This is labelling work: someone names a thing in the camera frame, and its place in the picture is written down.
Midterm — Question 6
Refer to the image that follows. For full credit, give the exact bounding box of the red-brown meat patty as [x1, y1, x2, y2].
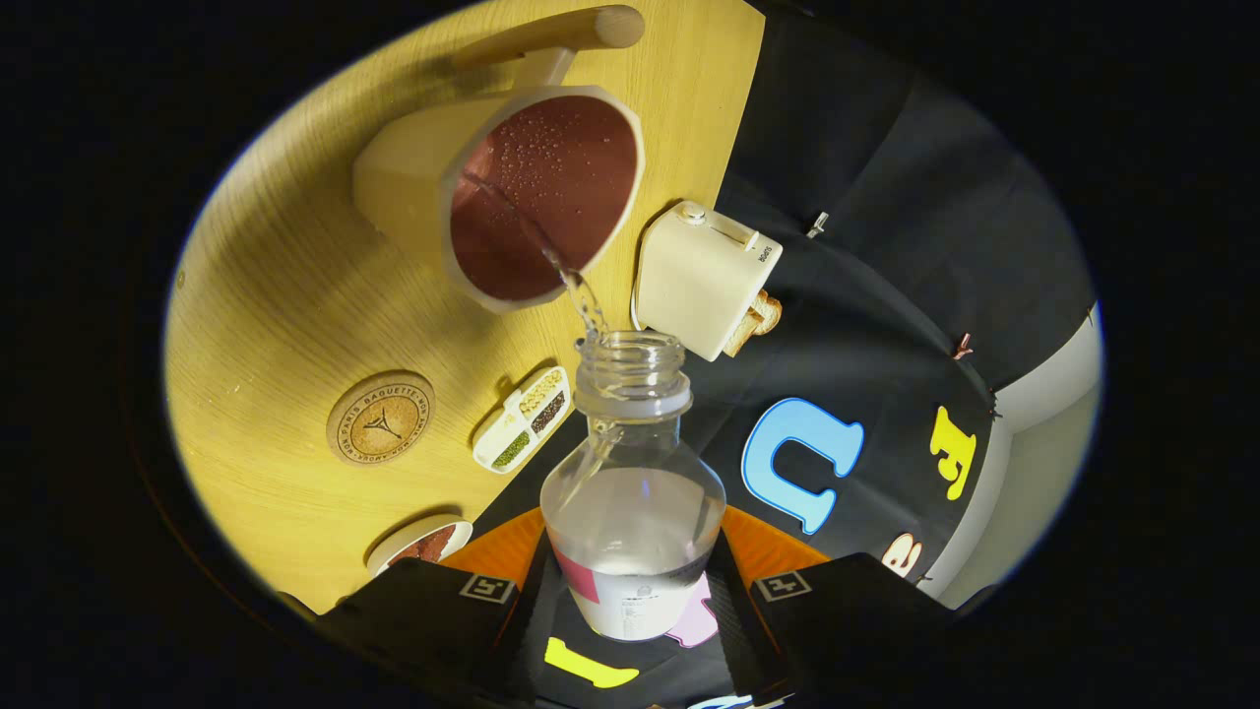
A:
[389, 525, 459, 567]

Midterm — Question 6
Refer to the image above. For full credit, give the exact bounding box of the round cork coaster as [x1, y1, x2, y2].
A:
[326, 370, 436, 466]

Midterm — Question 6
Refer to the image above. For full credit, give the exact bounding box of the clear plastic juice bottle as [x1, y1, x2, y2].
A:
[540, 331, 727, 643]

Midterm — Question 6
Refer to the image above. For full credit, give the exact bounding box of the toast slice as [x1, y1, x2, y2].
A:
[724, 290, 784, 357]

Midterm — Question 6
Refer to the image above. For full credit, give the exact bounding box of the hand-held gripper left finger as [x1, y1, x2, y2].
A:
[315, 507, 564, 708]

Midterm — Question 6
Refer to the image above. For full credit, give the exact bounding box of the cream cup with wooden handle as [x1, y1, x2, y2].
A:
[352, 5, 648, 316]

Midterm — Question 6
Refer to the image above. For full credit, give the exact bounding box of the wooden table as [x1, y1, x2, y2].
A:
[162, 0, 767, 616]

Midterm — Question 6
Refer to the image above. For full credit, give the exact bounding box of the cream toaster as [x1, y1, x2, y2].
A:
[631, 200, 785, 362]

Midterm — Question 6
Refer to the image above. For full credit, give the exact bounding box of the white round plate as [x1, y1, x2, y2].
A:
[366, 513, 473, 578]

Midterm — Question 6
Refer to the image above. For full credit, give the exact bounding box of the white divided spice dish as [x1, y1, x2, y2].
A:
[472, 365, 572, 476]

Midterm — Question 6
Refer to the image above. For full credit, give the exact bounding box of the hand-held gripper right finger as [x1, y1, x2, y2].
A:
[704, 502, 956, 705]

